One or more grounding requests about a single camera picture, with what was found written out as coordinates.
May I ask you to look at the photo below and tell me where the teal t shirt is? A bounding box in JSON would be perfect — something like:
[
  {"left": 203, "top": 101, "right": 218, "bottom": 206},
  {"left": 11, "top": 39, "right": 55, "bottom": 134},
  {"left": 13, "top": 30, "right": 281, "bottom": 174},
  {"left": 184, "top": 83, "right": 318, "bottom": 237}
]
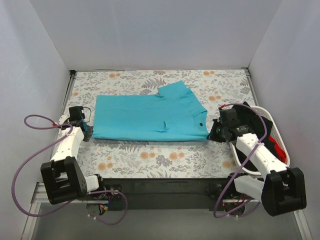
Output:
[{"left": 92, "top": 81, "right": 209, "bottom": 142}]

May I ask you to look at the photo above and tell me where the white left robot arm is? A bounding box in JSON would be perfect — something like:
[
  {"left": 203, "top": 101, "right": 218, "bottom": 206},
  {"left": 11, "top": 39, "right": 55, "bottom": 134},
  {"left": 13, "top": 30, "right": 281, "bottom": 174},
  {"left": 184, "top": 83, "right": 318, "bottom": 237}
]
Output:
[{"left": 40, "top": 106, "right": 107, "bottom": 205}]

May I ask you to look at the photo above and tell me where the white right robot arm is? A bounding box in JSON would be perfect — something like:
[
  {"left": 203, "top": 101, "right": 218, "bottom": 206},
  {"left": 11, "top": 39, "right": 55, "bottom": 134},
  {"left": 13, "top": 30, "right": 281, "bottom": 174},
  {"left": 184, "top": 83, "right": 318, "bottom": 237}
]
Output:
[{"left": 207, "top": 104, "right": 307, "bottom": 217}]

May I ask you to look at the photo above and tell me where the black t shirt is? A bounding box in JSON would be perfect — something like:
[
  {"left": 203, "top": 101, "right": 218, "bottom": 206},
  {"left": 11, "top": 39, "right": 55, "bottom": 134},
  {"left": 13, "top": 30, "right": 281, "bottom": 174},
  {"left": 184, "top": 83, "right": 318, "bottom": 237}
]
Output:
[{"left": 232, "top": 105, "right": 275, "bottom": 152}]

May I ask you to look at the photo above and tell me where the white laundry basket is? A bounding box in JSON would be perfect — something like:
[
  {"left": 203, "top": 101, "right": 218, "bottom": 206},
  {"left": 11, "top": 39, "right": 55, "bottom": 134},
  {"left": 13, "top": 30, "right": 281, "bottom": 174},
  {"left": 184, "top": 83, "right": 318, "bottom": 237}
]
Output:
[{"left": 229, "top": 105, "right": 291, "bottom": 176}]

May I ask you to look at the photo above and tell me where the floral table cloth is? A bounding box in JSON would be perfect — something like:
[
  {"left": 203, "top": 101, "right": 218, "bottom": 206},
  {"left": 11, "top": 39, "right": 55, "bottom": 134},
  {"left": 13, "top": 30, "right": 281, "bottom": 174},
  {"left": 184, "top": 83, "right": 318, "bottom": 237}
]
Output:
[{"left": 64, "top": 69, "right": 256, "bottom": 178}]

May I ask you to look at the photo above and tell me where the red t shirt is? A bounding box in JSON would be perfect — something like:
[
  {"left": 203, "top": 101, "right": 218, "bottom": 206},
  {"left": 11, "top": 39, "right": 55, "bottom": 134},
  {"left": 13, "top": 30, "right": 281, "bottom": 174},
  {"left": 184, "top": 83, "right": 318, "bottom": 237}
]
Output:
[{"left": 268, "top": 136, "right": 287, "bottom": 163}]

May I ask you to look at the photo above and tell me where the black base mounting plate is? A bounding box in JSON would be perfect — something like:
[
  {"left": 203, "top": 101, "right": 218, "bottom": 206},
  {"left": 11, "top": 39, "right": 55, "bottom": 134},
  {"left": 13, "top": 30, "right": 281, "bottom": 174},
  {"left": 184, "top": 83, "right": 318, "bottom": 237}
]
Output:
[{"left": 101, "top": 177, "right": 228, "bottom": 211}]

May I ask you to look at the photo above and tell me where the aluminium front rail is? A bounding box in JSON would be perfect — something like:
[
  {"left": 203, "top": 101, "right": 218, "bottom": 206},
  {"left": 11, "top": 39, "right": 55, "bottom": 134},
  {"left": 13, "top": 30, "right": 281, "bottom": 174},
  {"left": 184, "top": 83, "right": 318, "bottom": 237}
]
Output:
[{"left": 22, "top": 196, "right": 315, "bottom": 240}]

